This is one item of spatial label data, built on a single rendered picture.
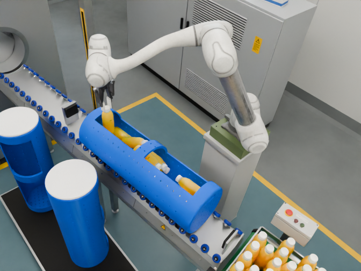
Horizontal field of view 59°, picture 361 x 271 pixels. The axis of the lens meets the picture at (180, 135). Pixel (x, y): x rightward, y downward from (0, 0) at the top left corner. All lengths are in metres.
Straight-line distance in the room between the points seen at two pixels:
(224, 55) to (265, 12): 1.53
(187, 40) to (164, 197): 0.77
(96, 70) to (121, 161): 0.54
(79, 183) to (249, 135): 0.97
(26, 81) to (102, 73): 1.43
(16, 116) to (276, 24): 2.05
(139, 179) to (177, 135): 1.89
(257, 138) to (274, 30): 1.27
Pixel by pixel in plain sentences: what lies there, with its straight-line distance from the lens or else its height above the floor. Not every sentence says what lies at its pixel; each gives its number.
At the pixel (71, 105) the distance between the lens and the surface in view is 2.27.
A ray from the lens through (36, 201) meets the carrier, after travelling 2.94.
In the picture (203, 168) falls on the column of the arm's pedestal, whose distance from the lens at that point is 2.40.
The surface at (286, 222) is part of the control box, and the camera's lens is 1.78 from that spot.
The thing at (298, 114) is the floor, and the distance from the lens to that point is 4.25.
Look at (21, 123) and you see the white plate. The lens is 2.27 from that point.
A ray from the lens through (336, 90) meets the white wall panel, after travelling 4.24.
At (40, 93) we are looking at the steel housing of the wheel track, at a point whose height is 0.93.
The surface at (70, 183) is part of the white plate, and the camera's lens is 1.87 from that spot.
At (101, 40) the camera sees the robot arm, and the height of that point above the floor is 1.74.
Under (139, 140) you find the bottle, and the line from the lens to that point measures 1.86.
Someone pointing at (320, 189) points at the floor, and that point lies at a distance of 3.52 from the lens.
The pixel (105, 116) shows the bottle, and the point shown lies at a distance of 1.87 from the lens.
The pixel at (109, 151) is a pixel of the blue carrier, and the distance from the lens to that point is 1.81.
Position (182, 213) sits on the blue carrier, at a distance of 1.58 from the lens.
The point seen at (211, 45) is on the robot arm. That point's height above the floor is 1.82.
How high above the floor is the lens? 2.51
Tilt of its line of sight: 45 degrees down
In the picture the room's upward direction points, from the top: 7 degrees clockwise
